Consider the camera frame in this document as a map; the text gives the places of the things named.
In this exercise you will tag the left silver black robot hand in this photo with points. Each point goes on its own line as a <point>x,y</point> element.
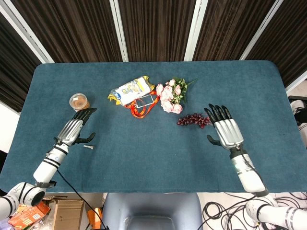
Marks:
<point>70,129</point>

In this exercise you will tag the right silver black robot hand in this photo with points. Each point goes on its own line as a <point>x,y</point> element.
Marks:
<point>227,133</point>

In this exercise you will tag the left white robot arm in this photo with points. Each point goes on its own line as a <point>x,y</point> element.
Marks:
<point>44,167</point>

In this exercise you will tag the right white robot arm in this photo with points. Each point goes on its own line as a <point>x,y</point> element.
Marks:
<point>259,187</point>

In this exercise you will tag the silver metal screw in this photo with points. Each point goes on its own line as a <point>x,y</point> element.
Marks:
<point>88,146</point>

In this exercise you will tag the clear round plastic container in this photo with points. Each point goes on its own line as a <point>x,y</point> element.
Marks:
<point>79,102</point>

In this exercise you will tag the dark red artificial grapes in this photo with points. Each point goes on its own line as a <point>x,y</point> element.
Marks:
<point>194,120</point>

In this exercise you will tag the pink artificial flower bouquet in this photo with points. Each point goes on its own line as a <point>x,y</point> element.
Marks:
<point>172,95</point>

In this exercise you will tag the yellow white snack bag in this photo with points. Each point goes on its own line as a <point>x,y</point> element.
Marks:
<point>132,90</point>

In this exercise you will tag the blue table cloth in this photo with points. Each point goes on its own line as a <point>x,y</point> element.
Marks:
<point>153,143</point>

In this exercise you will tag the brown cardboard box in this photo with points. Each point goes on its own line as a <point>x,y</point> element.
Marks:
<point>68,214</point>

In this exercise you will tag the orange snack package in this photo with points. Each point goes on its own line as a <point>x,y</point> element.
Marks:
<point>27,215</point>

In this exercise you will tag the grey blue chair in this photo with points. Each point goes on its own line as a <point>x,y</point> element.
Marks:
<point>151,210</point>

